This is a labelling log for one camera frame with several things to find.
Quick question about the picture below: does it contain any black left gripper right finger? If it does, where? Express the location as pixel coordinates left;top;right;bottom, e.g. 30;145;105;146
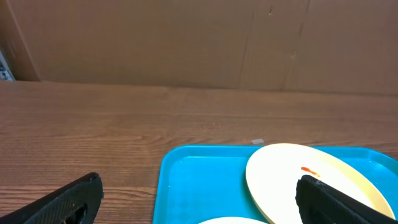
295;175;397;224

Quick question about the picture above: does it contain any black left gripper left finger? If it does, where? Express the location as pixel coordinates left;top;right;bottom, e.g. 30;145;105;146
1;172;104;224

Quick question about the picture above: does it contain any yellow plate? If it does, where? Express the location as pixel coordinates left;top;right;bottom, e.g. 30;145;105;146
245;143;395;223

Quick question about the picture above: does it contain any turquoise plastic tray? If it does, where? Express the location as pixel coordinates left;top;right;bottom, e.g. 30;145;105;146
153;145;397;223

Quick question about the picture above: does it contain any small tape scrap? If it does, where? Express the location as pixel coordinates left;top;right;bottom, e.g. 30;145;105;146
251;139;264;144

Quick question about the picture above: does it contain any white plate left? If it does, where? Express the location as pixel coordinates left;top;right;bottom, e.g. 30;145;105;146
199;217;267;224

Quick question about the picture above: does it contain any brown cardboard backboard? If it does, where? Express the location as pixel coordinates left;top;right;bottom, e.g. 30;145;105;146
1;0;397;95

